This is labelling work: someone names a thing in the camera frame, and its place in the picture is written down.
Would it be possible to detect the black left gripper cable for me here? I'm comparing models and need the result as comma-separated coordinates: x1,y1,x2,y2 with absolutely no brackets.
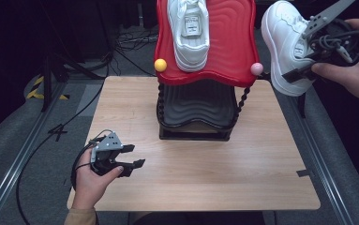
15,55,116,225

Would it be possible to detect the tangle of black cables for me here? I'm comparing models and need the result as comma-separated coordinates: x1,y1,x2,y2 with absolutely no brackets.
114,26,160,53

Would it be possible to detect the person's dark clothing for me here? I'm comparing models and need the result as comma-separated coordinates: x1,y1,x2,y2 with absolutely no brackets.
128,211,264,225

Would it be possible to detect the metal floor rail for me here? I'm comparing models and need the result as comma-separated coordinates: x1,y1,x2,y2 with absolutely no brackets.
0,81,67,225
284,90,353,225

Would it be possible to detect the white sneaker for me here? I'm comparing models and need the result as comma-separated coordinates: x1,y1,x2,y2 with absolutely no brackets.
261,0,317,98
166,0,211,73

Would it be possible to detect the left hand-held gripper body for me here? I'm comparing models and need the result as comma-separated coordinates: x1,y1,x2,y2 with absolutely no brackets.
90,130,125,176

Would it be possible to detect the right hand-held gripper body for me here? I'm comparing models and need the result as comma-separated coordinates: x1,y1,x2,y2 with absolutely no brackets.
302,0,359,68

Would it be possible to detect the yellow and black floor tape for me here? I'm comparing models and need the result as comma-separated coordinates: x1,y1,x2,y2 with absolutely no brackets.
26,76,70,101

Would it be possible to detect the red and black shoe rack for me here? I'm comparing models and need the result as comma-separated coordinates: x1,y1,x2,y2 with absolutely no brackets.
154,0,265,142

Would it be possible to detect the black tape cross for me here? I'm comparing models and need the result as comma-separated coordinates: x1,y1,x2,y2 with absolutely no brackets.
48,124,68,142

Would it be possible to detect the person's left hand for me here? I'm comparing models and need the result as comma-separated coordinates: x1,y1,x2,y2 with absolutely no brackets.
71,149,125,210

